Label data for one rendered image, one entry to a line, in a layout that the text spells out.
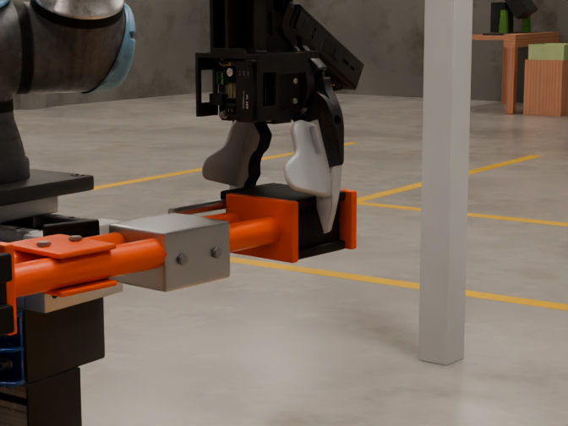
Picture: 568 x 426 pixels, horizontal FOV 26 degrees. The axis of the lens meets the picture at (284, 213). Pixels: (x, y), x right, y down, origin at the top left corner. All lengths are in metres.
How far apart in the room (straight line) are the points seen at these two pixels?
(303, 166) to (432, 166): 3.33
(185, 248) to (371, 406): 3.07
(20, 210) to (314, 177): 0.63
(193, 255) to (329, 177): 0.14
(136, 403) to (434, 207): 1.23
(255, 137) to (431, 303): 3.38
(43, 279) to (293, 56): 0.29
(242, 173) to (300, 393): 3.05
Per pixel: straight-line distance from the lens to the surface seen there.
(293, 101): 0.99
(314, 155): 0.99
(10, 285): 0.80
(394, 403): 4.00
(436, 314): 4.39
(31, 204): 1.56
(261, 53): 0.97
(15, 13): 1.57
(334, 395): 4.07
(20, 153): 1.57
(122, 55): 1.58
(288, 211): 0.98
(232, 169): 1.05
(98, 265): 0.85
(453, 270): 4.36
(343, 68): 1.06
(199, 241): 0.92
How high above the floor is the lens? 1.25
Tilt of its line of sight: 10 degrees down
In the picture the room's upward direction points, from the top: straight up
